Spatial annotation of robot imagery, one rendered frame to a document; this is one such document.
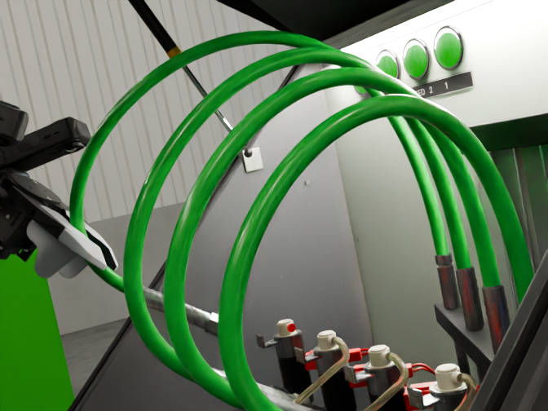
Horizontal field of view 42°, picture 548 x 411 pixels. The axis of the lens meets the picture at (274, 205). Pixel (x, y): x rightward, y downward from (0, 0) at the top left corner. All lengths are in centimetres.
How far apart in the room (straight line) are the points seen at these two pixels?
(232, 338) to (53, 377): 363
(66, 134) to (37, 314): 320
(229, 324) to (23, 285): 355
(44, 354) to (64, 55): 389
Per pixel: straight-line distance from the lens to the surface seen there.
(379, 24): 90
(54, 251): 76
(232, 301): 40
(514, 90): 78
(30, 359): 398
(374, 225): 103
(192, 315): 76
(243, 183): 100
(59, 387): 403
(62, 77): 720
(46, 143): 79
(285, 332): 68
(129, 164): 716
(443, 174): 68
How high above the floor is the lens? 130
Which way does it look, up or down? 4 degrees down
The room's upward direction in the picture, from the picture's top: 12 degrees counter-clockwise
